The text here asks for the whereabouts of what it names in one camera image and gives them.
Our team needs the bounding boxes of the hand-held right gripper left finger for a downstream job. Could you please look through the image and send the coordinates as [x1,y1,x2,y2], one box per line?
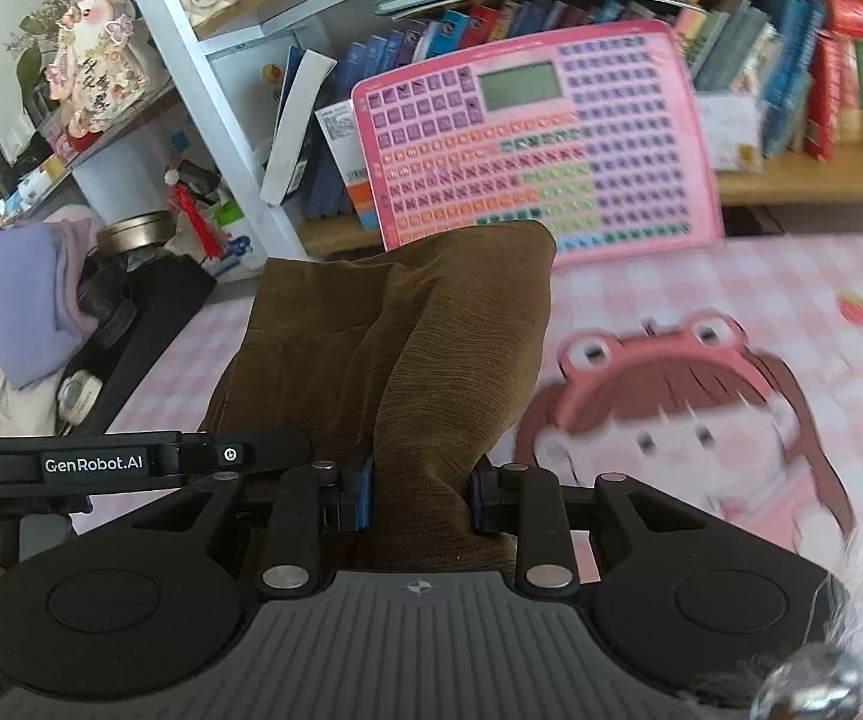
[131,456,374,601]

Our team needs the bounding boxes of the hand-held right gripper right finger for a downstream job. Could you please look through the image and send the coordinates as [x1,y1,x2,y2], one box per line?
[468,457,709,601]

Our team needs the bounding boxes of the brown pants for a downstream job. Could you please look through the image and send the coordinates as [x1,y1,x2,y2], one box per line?
[199,219,558,578]

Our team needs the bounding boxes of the white wristwatch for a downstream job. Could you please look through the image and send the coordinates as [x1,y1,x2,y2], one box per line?
[56,369,106,421]

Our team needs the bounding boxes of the black case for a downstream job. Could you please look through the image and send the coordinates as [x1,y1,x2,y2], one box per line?
[56,251,218,436]

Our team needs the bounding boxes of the lilac folded cloth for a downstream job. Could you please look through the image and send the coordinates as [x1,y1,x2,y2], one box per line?
[0,219,106,391]

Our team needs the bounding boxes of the brass bowl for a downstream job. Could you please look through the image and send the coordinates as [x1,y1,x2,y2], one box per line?
[95,210,178,254]

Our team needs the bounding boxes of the white jar with green lid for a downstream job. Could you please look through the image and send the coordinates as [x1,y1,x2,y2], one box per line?
[210,202,267,278]

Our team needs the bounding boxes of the red tassel ornament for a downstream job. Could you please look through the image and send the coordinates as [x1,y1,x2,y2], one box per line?
[163,167,228,263]

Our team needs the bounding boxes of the pink checked cartoon table mat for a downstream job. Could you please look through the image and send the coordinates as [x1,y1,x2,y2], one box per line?
[105,232,863,586]

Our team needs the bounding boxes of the orange and white box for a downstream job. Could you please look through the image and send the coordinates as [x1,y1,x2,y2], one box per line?
[315,99,381,232]

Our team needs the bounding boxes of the pink toy keyboard tablet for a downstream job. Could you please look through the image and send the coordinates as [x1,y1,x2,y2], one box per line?
[351,19,724,271]

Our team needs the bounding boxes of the shiny clear bead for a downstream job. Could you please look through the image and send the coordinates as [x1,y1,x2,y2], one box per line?
[750,645,863,720]

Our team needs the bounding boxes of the thick white-edged book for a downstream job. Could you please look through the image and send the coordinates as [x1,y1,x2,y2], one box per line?
[258,47,338,207]

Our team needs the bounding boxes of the pink and white doll ornament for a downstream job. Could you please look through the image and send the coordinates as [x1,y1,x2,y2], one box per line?
[45,0,151,140]

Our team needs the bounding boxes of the small white box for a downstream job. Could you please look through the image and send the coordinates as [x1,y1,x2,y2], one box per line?
[693,90,766,173]

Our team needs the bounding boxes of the stack of leaning colourful books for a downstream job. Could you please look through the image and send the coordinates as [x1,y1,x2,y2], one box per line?
[675,0,826,158]

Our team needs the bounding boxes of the red standing book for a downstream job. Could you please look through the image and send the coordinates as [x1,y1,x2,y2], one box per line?
[804,34,846,162]

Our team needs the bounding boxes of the white frame wooden bookshelf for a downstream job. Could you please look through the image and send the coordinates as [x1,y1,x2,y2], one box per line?
[0,0,863,263]

